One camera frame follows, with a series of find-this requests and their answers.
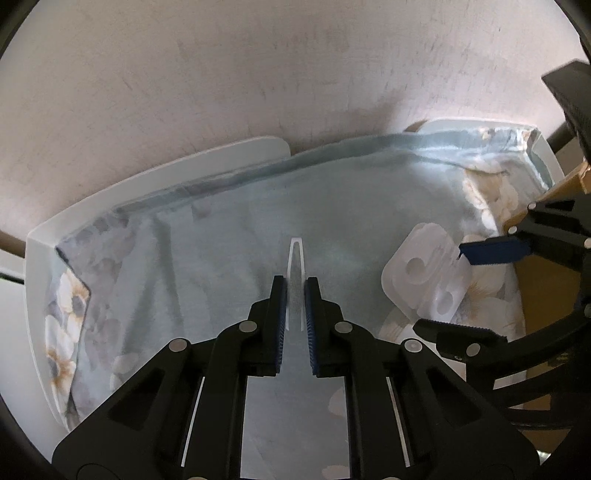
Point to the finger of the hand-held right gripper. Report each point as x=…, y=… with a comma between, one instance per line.
x=494, y=251
x=461, y=339

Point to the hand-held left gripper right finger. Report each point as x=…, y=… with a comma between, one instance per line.
x=311, y=323

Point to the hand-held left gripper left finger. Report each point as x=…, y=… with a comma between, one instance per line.
x=279, y=323

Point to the white plastic clip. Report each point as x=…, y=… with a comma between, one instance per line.
x=289, y=270

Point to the cardboard box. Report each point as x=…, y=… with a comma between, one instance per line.
x=545, y=290

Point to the white earbud case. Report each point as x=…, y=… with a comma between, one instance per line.
x=401, y=277

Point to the floral blue cloth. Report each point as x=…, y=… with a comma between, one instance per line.
x=207, y=240

